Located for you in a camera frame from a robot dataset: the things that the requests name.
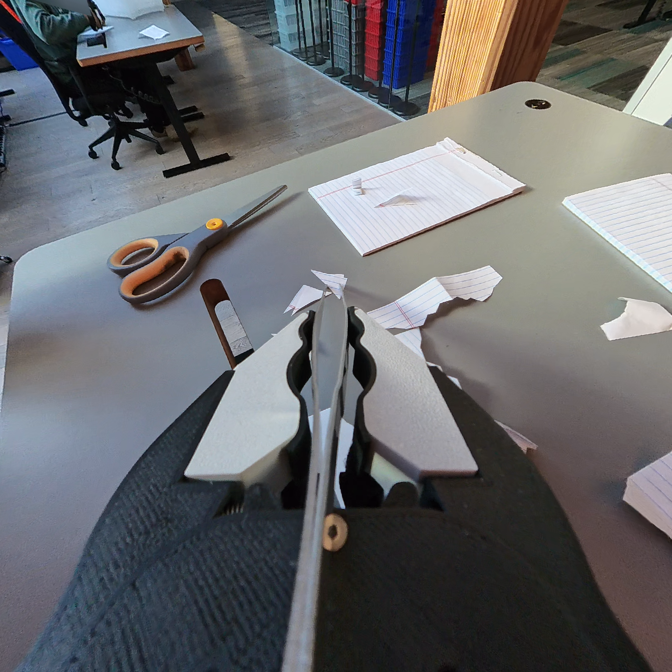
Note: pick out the wooden post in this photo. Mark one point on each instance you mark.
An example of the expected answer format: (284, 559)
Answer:
(472, 52)

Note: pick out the black desk grommet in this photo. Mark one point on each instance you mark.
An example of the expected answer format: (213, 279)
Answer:
(538, 103)

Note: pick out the grey orange scissors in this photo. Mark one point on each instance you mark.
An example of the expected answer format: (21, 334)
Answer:
(194, 241)

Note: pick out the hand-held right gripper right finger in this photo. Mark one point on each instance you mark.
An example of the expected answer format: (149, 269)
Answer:
(414, 420)

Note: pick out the grey side table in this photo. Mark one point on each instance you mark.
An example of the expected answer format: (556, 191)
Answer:
(131, 47)

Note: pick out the lined notepad printed label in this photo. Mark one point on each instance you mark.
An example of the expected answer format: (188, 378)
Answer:
(630, 225)

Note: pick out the long metal tweezers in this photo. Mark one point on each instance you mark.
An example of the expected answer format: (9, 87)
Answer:
(307, 603)

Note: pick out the stack of coloured plastic crates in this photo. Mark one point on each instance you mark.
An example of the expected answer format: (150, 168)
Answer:
(399, 42)

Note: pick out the white cabinet panel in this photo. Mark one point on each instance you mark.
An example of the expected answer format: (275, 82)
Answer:
(653, 89)

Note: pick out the lined notepad brown backing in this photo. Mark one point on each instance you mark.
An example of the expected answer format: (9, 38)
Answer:
(414, 194)

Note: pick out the pointed white paper scrap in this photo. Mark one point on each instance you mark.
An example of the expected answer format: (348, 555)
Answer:
(330, 278)

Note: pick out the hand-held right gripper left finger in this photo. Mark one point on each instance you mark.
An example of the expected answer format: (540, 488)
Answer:
(246, 420)

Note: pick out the blue bin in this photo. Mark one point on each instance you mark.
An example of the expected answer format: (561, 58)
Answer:
(15, 52)

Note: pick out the small rectangular paper scrap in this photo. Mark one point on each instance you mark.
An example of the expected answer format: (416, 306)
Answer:
(357, 187)

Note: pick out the scattered lined paper scraps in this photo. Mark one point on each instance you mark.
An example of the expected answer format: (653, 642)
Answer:
(446, 294)

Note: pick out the white paper sheet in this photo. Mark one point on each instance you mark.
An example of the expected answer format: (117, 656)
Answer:
(154, 32)

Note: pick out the row of black stanchions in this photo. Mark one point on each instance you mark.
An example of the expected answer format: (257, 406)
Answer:
(357, 78)

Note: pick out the grey desk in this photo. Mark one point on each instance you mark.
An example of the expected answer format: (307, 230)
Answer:
(105, 393)

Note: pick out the triangular paper scrap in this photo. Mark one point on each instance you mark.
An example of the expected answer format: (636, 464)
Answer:
(399, 200)

